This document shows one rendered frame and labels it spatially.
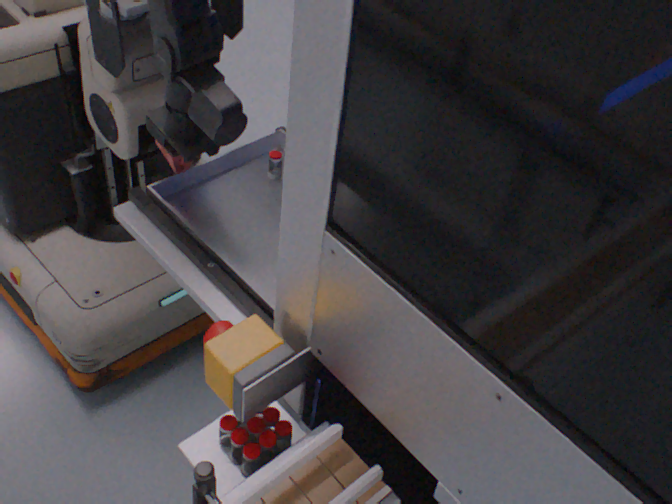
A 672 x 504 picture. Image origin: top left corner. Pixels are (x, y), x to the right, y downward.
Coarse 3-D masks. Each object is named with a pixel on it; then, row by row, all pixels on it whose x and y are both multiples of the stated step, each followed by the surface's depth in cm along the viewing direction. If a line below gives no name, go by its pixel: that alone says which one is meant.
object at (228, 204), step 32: (224, 160) 126; (256, 160) 130; (160, 192) 120; (192, 192) 123; (224, 192) 124; (256, 192) 125; (192, 224) 118; (224, 224) 119; (256, 224) 119; (224, 256) 114; (256, 256) 115; (256, 288) 110
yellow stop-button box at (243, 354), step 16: (256, 320) 87; (224, 336) 85; (240, 336) 85; (256, 336) 85; (272, 336) 85; (208, 352) 84; (224, 352) 83; (240, 352) 84; (256, 352) 84; (272, 352) 84; (288, 352) 84; (208, 368) 86; (224, 368) 82; (240, 368) 82; (256, 368) 82; (272, 368) 83; (208, 384) 88; (224, 384) 84; (240, 384) 81; (224, 400) 86; (240, 400) 83; (240, 416) 85
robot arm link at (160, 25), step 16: (160, 0) 96; (176, 0) 96; (192, 0) 97; (208, 0) 99; (160, 16) 98; (176, 16) 97; (192, 16) 98; (208, 16) 100; (160, 32) 100; (176, 32) 97; (192, 32) 100; (208, 32) 101; (176, 48) 99; (192, 48) 100; (208, 48) 102; (176, 64) 101; (192, 64) 102
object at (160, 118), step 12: (168, 108) 110; (156, 120) 114; (168, 120) 111; (180, 120) 110; (168, 132) 113; (180, 132) 111; (192, 132) 112; (180, 144) 112; (192, 144) 113; (204, 144) 113; (216, 144) 114; (192, 156) 112
